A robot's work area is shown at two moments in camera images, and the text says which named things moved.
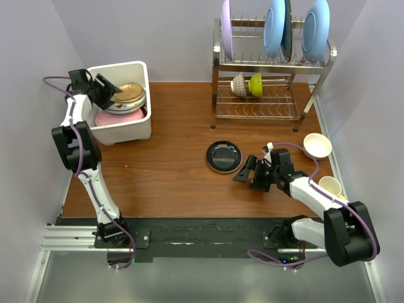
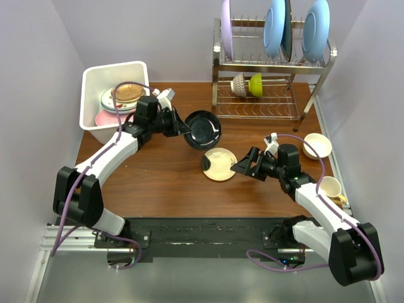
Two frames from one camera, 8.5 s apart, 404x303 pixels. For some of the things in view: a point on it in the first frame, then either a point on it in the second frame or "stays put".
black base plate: (196, 237) stays put
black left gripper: (108, 91) to (174, 118)
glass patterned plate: (131, 92) stays put
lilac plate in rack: (226, 25) stays put
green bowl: (255, 84) stays put
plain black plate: (224, 157) to (206, 129)
